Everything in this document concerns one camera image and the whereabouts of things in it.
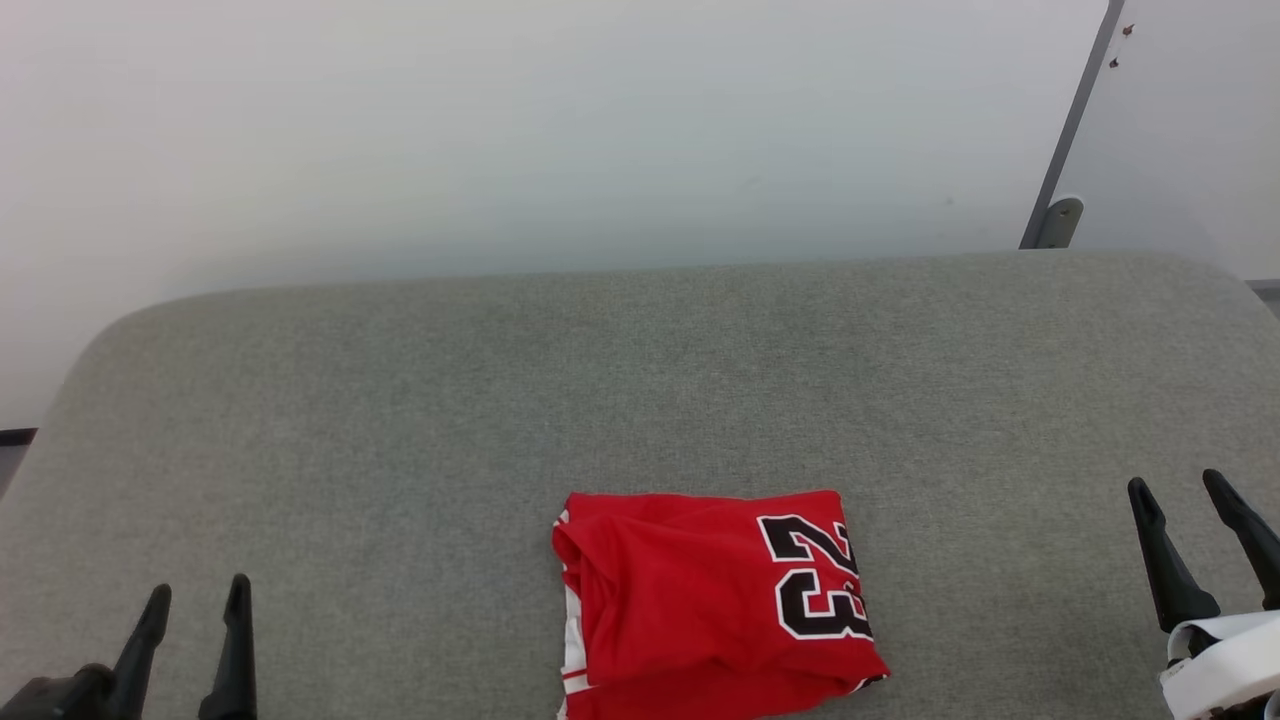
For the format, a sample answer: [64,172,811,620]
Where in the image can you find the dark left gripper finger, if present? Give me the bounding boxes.
[109,583,174,720]
[197,572,259,720]

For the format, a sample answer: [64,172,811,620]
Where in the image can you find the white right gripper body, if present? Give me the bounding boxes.
[1159,609,1280,720]

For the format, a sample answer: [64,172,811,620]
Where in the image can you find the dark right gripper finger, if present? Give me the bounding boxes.
[1201,468,1280,612]
[1127,476,1222,634]

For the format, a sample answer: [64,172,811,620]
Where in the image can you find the red Bulls basketball jersey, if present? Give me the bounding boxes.
[550,488,892,720]

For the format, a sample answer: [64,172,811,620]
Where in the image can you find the grey fabric sofa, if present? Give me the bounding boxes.
[0,250,1280,720]

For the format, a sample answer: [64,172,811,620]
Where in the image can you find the grey metal wall post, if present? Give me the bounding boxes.
[1017,0,1127,252]

